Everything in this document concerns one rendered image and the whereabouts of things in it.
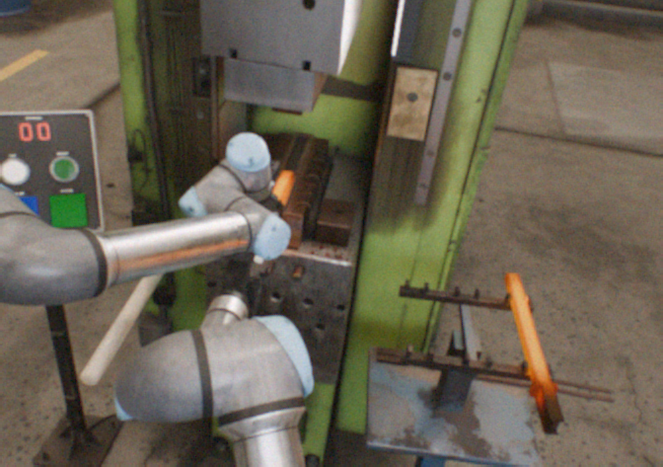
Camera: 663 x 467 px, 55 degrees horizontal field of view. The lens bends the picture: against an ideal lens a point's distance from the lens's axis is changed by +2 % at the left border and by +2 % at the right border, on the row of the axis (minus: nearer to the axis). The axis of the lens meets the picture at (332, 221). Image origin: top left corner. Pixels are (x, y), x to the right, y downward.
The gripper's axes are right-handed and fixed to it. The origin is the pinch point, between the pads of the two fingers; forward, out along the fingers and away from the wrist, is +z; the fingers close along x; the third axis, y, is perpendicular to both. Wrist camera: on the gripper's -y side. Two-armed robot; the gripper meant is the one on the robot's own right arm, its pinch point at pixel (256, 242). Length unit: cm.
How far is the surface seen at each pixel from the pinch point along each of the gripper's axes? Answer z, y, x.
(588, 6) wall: 602, 77, 207
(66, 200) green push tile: 1.9, -1.6, -44.3
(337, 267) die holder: 11.3, 12.0, 18.2
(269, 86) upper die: 16.5, -30.2, -1.7
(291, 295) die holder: 11.6, 24.0, 7.1
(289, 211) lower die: 17.9, 2.4, 4.1
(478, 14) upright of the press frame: 31, -47, 40
